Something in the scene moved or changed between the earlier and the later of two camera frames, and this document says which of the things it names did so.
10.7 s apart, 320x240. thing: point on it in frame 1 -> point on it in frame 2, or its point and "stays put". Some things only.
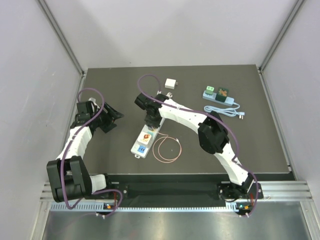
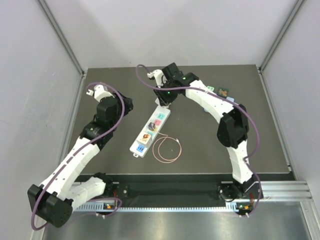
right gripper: (150, 123) -> (164, 100)
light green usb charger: (209, 90) stays put
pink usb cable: (164, 158) -> (180, 152)
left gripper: (109, 124) -> (128, 104)
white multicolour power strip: (142, 150) stays put
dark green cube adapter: (222, 94) stays put
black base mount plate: (171, 189) stays put
